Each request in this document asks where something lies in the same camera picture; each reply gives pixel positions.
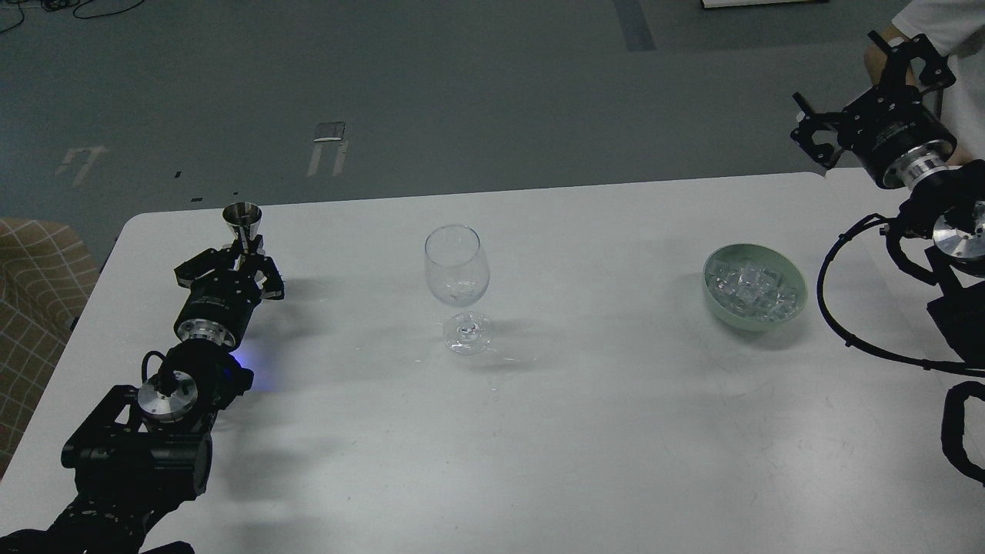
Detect metal floor plate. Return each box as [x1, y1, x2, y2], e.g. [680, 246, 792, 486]
[312, 122, 347, 143]

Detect steel double jigger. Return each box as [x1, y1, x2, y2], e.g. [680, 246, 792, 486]
[222, 202, 262, 255]

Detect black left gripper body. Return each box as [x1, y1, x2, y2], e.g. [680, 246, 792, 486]
[175, 266, 262, 349]

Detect checkered brown cushion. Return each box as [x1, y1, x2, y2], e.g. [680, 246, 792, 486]
[1, 217, 99, 472]

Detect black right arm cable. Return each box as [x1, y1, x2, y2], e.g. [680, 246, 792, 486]
[816, 214, 985, 378]

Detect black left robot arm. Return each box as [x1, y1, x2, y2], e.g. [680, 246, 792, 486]
[2, 239, 285, 553]

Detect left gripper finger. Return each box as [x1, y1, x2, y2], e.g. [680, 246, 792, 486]
[175, 246, 242, 290]
[239, 245, 285, 302]

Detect green bowl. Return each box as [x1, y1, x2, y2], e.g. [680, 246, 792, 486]
[701, 243, 809, 332]

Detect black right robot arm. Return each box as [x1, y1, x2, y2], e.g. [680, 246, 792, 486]
[790, 31, 984, 482]

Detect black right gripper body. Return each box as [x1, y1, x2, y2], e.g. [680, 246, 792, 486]
[840, 85, 957, 189]

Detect black floor cable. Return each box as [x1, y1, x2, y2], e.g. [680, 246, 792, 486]
[0, 0, 147, 32]

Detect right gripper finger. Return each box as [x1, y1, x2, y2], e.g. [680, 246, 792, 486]
[866, 31, 957, 101]
[790, 92, 848, 170]

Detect clear wine glass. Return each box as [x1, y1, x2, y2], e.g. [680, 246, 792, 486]
[423, 224, 493, 355]

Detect person in white shirt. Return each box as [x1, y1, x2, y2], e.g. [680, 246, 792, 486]
[880, 1, 984, 167]

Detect ice cubes in bowl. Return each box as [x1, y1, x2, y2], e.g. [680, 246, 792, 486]
[705, 259, 802, 322]

